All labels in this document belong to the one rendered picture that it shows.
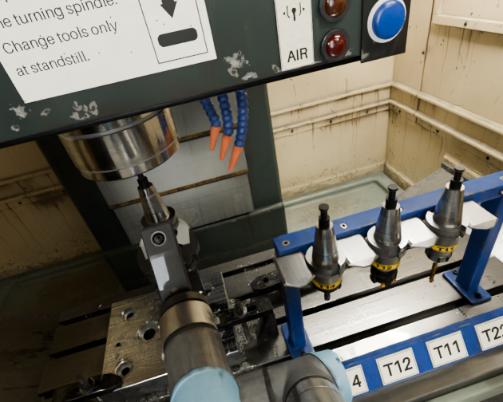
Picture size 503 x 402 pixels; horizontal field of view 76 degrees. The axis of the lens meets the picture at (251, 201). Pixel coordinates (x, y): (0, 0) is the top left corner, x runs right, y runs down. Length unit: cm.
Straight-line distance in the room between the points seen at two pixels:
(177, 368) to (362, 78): 140
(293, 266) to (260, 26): 37
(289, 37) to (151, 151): 25
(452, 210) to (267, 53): 42
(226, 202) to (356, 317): 56
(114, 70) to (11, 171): 133
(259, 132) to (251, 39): 79
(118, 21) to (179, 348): 35
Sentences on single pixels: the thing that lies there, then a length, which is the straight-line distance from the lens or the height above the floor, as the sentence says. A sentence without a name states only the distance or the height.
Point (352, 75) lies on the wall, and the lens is 156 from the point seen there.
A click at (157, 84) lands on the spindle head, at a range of 30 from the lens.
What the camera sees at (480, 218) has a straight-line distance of 67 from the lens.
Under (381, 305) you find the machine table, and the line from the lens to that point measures 90.
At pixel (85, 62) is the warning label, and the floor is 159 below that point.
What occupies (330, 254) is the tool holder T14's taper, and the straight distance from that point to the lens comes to 52.
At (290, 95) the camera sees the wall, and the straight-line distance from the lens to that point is 146.
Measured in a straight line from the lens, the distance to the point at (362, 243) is 58.
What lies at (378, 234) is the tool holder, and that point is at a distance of 56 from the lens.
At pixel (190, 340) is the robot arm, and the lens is 43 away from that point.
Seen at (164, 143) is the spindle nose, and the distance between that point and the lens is 48.
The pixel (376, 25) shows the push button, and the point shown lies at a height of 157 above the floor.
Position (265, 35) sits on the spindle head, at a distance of 30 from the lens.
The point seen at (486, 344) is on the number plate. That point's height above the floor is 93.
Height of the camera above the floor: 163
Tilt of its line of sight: 36 degrees down
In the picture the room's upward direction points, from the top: 12 degrees counter-clockwise
